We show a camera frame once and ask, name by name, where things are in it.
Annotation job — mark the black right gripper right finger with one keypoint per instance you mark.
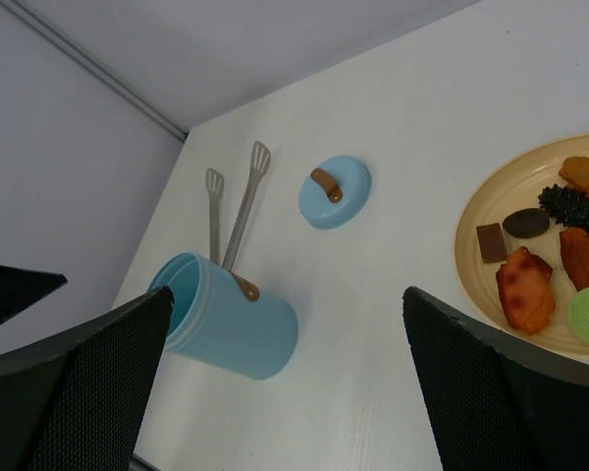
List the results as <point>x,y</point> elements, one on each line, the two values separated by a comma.
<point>495,402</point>

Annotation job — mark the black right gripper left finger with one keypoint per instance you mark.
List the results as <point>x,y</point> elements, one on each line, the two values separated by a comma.
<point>76,400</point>

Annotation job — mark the red orange grilled piece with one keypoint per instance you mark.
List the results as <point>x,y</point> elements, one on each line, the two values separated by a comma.
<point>524,288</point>

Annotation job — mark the light blue cylindrical container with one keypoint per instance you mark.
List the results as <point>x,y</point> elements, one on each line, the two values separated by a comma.
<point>225,321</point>

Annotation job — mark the metal serving tongs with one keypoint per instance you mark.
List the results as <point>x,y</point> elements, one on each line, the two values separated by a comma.
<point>259,164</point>

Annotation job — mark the brown chocolate square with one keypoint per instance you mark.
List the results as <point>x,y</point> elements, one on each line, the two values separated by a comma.
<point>491,243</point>

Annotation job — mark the orange madeleine cake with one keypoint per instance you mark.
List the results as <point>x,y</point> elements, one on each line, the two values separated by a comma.
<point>574,243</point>

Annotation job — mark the dark brown round cookie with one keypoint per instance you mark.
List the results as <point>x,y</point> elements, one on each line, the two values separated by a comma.
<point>527,223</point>

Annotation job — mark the black spiky sea cucumber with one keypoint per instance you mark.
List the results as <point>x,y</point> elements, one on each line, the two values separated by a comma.
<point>568,206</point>

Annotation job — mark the beige round plate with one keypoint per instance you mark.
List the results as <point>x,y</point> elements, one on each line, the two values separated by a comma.
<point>516,186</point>

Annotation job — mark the orange yellow fried piece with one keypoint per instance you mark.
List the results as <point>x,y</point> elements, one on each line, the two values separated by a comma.
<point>575,171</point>

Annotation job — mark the light blue round lid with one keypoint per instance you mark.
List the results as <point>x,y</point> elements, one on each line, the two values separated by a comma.
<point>334,192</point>

